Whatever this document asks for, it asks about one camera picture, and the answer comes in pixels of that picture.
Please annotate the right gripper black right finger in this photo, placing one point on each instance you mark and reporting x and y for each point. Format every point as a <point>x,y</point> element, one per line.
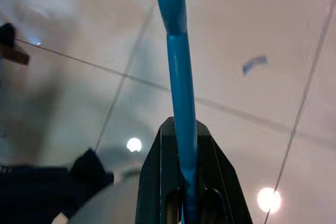
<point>218,187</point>

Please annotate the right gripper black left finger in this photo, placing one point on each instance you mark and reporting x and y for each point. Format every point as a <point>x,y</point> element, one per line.
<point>157,182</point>

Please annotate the blue plastic clothes hanger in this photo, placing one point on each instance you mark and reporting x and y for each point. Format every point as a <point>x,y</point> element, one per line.
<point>181,77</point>

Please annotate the blue floor tape strip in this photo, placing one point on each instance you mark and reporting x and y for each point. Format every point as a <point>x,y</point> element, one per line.
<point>254,64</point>

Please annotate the dark brown wooden table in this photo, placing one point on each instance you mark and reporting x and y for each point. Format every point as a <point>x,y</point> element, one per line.
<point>18,56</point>

